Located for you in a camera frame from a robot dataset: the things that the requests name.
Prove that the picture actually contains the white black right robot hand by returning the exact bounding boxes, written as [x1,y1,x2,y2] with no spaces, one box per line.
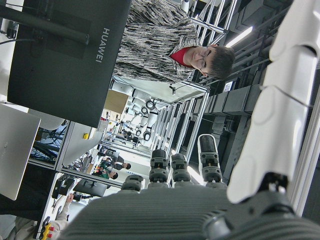
[58,0,320,240]

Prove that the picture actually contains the yellow emergency stop box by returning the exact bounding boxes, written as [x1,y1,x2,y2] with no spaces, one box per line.
[39,216,55,239]

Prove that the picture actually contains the aluminium shelving frame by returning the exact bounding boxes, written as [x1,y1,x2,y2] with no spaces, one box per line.
[34,74,212,240]

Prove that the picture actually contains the black Huawei monitor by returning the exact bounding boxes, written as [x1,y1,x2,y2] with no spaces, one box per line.
[6,0,132,129]

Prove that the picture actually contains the person in patterned grey sweater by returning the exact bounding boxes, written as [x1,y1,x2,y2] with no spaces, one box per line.
[112,0,236,84]

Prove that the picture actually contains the person in beige jacket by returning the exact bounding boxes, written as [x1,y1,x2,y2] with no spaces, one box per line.
[13,193,75,240]

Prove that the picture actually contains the aluminium profile cell frame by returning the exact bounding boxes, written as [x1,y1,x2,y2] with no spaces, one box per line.
[289,98,320,218]

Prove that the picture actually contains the ceiling light strip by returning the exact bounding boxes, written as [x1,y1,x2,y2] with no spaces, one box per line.
[224,25,254,48]

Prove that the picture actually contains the silver laptop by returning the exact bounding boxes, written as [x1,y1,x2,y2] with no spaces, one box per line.
[0,103,42,201]

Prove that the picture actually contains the small black monitor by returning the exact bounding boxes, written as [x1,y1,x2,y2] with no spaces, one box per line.
[73,178,109,199]

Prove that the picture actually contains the person in grey top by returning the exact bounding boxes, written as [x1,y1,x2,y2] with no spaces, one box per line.
[109,154,132,171]

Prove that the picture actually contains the black monitor stand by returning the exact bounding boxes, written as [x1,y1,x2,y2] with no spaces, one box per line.
[0,4,91,46]

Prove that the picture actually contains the cardboard box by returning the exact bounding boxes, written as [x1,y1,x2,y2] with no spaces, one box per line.
[103,89,129,115]

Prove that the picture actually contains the person in green top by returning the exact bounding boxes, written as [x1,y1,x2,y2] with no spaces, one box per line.
[96,161,119,180]

